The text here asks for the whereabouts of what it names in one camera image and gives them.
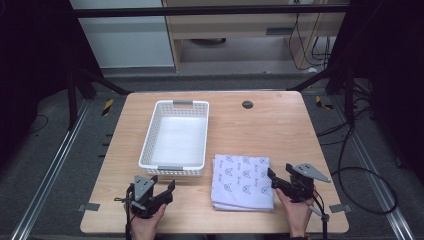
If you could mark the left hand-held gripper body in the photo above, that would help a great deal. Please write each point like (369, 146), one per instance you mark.
(143, 195)

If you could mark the black metal stand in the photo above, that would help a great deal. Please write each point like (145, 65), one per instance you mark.
(348, 96)
(71, 100)

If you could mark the yellow black striped tape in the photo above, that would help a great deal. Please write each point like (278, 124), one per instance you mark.
(107, 107)
(322, 103)

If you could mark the white patterned cloth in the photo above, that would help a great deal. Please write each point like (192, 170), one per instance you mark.
(241, 183)

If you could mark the black horizontal frame bar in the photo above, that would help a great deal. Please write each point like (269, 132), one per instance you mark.
(200, 10)

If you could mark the person's right hand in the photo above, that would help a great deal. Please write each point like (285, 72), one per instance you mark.
(296, 215)

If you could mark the white plastic perforated basket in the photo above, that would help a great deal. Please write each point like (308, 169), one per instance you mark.
(176, 140)

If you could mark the grey tape piece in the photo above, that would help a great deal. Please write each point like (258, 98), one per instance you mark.
(340, 208)
(88, 207)

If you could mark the silver floor rail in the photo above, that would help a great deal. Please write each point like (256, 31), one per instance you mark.
(376, 173)
(50, 173)

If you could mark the person's left hand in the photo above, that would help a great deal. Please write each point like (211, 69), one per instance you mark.
(146, 225)

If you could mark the white cabinet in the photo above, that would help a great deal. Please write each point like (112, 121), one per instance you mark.
(126, 40)

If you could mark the dark curtain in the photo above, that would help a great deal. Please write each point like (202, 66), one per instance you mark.
(33, 66)
(390, 66)

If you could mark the light wooden desk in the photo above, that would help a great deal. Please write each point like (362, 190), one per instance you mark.
(233, 28)

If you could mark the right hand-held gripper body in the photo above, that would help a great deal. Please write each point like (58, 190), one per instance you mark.
(301, 181)

